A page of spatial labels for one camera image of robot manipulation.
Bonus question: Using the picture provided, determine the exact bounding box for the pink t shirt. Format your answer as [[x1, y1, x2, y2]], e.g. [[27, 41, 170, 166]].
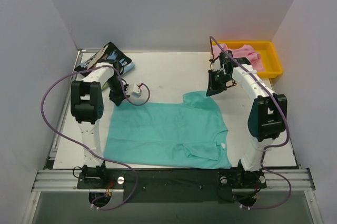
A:
[[220, 43, 265, 72]]

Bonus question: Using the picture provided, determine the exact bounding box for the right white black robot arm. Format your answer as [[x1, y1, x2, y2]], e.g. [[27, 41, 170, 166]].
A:
[[206, 51, 290, 187]]

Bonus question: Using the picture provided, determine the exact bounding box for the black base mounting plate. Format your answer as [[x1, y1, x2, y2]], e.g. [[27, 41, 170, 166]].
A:
[[77, 168, 266, 203]]

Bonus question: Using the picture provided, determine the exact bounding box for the folded black printed t shirt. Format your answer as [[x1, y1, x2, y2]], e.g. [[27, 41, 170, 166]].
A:
[[74, 42, 133, 72]]

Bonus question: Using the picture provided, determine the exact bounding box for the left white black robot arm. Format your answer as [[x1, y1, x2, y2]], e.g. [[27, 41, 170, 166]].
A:
[[71, 59, 128, 188]]

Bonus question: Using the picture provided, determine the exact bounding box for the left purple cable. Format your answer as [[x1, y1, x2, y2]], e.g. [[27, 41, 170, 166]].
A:
[[41, 65, 152, 211]]

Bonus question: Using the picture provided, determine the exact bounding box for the yellow plastic tray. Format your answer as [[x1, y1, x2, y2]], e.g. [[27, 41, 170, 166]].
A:
[[210, 41, 283, 79]]

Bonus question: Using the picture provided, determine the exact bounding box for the aluminium front rail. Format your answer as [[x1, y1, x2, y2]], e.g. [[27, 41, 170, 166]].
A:
[[32, 169, 315, 192]]

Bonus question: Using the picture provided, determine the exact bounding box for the teal t shirt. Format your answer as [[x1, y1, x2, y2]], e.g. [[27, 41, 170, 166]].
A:
[[104, 91, 232, 169]]

